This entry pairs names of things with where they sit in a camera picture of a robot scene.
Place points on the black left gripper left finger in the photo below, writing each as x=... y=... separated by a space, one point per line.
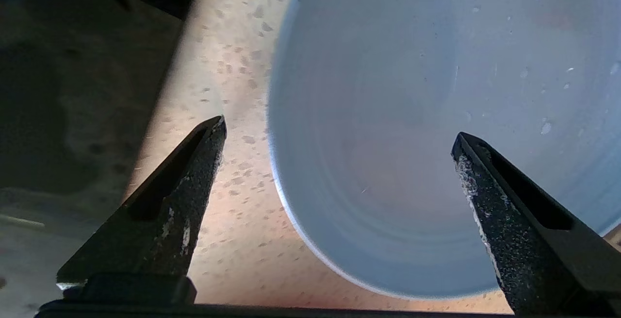
x=160 y=230

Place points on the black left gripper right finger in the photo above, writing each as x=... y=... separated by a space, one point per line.
x=533 y=250

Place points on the blue plastic plate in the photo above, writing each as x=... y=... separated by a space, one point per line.
x=388 y=114

